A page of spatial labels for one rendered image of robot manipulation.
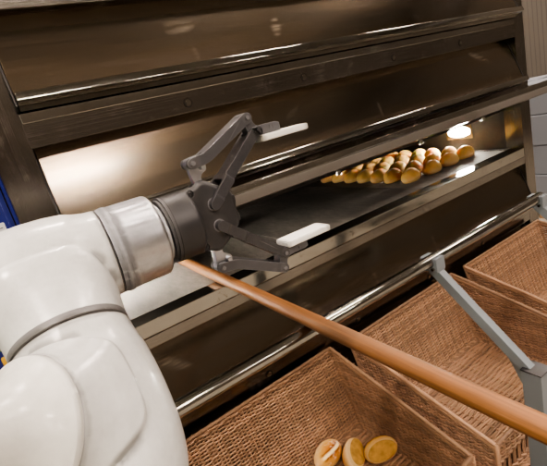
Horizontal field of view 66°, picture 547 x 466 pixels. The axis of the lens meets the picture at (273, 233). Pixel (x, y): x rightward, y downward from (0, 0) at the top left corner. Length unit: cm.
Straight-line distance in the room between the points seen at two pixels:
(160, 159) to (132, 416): 79
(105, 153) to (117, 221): 62
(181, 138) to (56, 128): 28
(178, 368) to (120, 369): 82
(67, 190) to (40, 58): 27
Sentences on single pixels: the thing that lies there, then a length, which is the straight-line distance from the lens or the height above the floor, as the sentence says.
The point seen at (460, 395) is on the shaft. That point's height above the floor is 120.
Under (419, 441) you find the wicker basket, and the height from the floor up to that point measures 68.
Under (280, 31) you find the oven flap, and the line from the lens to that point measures 125.
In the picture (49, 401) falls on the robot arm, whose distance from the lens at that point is 33.
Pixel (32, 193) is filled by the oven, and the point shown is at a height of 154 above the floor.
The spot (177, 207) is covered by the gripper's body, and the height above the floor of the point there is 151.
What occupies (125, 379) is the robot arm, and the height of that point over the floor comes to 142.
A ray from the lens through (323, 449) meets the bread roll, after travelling 136.
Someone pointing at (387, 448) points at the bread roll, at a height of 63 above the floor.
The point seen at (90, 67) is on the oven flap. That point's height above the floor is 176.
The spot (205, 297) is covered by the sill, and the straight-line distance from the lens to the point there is 113.
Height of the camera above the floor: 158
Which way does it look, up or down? 15 degrees down
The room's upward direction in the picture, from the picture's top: 14 degrees counter-clockwise
